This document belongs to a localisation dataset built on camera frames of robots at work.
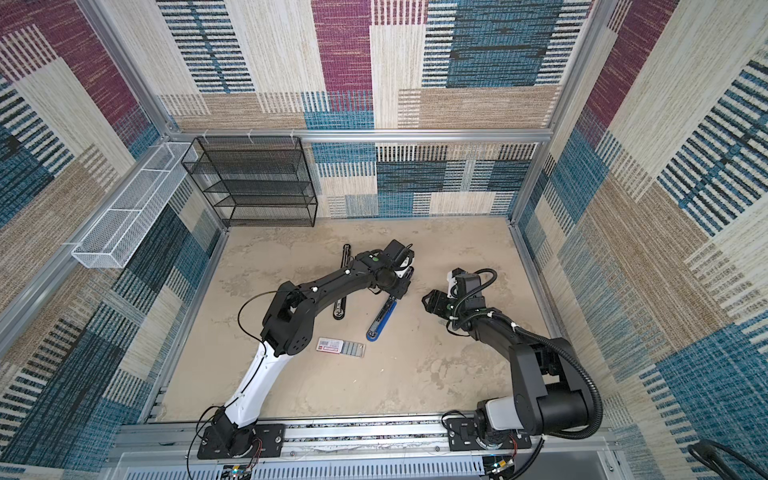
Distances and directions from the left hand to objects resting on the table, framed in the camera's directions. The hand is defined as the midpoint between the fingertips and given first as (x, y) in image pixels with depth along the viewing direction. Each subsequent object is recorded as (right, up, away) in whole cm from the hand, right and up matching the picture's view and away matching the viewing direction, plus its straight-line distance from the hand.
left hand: (404, 283), depth 98 cm
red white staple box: (-22, -17, -10) cm, 30 cm away
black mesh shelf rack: (-53, +36, +12) cm, 65 cm away
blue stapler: (-7, -10, -6) cm, 14 cm away
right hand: (+8, -6, -7) cm, 12 cm away
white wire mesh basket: (-69, +13, -28) cm, 76 cm away
